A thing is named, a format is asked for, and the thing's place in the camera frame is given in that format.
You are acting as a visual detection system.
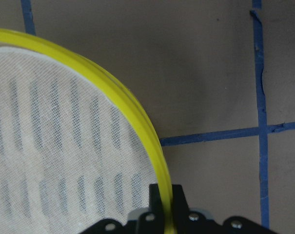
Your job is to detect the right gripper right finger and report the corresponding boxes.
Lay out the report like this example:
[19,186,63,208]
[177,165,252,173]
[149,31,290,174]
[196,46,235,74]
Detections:
[172,184,193,234]

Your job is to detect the yellow steamer layer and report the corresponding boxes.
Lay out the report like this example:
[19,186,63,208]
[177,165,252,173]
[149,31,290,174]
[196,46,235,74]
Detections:
[0,27,177,234]

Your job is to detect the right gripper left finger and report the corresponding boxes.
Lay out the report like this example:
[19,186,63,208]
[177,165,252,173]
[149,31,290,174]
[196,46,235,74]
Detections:
[136,184,165,234]

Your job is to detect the white steamer cloth liner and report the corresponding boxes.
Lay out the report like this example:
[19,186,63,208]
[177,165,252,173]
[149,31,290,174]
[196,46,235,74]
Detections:
[0,46,162,234]

